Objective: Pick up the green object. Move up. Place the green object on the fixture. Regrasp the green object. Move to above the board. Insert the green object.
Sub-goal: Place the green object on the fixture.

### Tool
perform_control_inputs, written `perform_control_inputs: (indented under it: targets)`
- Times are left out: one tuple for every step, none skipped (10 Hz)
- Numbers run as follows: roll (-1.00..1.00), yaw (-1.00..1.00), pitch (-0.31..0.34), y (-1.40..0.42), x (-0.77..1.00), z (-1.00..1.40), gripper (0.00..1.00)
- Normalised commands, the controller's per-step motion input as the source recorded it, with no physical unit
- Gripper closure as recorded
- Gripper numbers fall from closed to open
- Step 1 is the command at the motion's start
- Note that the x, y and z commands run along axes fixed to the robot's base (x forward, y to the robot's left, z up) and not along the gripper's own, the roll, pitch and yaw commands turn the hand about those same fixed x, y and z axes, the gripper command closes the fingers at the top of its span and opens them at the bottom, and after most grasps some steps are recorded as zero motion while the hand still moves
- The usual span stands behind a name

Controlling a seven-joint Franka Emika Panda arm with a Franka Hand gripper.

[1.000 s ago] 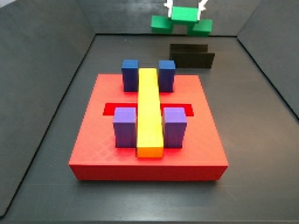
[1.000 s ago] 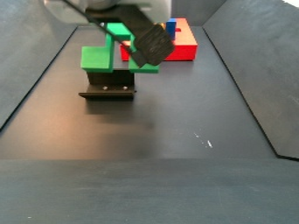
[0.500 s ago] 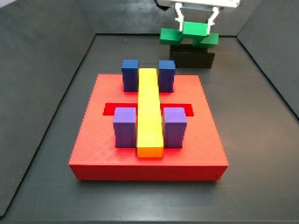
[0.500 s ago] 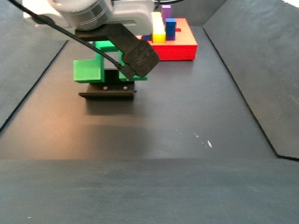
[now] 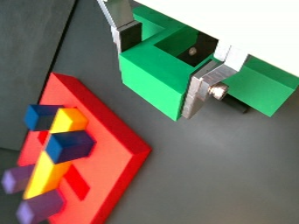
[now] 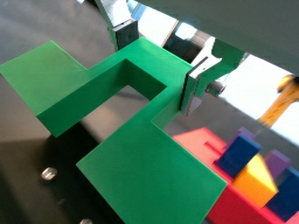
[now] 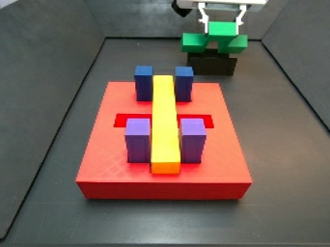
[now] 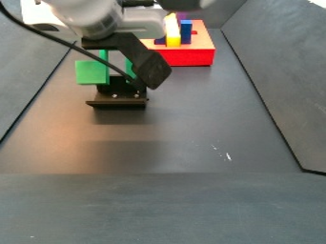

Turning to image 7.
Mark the red base board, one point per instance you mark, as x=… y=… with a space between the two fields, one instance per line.
x=108 y=177

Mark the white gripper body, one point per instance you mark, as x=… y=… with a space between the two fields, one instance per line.
x=222 y=5

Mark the yellow long block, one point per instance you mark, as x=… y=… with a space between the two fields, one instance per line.
x=164 y=150

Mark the blue block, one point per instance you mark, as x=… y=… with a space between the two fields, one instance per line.
x=183 y=83
x=143 y=82

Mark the green bridge-shaped block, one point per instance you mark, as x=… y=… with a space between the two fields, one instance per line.
x=222 y=32

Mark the purple block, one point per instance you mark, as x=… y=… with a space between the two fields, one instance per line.
x=137 y=138
x=192 y=137

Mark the black angle fixture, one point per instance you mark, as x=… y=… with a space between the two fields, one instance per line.
x=211 y=63

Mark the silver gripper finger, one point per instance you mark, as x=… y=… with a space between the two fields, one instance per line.
x=203 y=19
x=242 y=10

